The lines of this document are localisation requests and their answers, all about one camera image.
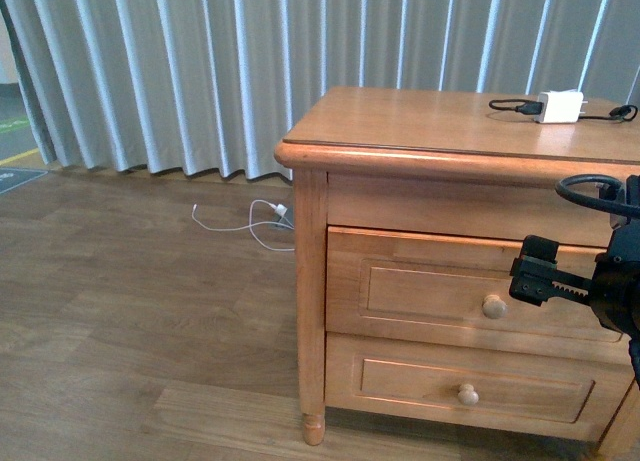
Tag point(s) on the wooden bottom drawer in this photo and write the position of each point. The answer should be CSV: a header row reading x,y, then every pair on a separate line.
x,y
474,387

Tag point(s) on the metal floor outlet box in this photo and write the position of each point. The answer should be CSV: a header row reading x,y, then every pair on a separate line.
x,y
283,221

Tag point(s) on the wooden drawer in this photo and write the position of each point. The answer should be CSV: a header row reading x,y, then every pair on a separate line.
x,y
411,286
474,387

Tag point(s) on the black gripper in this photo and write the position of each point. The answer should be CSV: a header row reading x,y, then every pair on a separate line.
x,y
614,294

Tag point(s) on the wooden nightstand cabinet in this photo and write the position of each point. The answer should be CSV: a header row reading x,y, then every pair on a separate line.
x,y
444,163

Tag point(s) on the white plug adapter on floor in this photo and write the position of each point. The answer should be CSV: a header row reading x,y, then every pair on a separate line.
x,y
279,209

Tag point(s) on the wooden top drawer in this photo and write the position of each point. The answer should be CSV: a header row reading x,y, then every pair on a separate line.
x,y
411,286

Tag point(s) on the grey green floor mat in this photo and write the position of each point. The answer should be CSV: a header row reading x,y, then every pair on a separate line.
x,y
12,178

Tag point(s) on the grey pleated curtain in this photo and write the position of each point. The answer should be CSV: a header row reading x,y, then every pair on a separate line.
x,y
215,84

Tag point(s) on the white usb wall charger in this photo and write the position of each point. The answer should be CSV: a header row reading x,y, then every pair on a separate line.
x,y
560,107

